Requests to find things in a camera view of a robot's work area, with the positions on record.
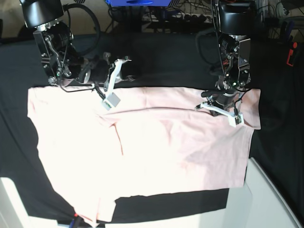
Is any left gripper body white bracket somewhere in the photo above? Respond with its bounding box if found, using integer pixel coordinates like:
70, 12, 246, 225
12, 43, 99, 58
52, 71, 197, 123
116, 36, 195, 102
194, 96, 244, 127

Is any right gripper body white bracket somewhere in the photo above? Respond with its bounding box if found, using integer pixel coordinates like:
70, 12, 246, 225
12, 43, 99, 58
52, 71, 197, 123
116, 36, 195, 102
95, 52, 132, 111

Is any pink T-shirt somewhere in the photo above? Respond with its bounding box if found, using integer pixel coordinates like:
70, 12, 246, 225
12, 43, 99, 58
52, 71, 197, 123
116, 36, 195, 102
28, 86, 261, 226

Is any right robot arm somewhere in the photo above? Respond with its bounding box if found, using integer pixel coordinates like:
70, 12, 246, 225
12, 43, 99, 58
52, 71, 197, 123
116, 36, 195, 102
20, 0, 134, 110

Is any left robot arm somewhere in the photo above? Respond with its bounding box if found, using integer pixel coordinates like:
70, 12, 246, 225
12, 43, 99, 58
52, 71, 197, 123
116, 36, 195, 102
195, 0, 256, 127

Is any black table cloth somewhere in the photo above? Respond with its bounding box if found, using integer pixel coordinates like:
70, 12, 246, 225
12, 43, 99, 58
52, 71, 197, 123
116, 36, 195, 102
0, 33, 304, 223

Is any black power strip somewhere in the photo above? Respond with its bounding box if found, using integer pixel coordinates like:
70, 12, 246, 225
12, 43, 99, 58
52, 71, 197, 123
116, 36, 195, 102
143, 11, 212, 23

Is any red and black clamp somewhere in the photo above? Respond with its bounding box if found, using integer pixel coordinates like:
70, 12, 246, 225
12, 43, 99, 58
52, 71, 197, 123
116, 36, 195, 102
286, 42, 298, 67

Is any blue pen with red tip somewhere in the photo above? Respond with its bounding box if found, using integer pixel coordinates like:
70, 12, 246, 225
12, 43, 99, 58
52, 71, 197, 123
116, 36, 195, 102
69, 213, 83, 228

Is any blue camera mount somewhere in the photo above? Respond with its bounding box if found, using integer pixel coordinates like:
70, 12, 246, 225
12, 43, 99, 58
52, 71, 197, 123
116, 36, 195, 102
105, 0, 171, 7

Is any blue handled tool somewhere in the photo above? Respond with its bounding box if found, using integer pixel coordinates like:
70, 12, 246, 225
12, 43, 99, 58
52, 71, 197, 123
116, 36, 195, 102
280, 21, 295, 43

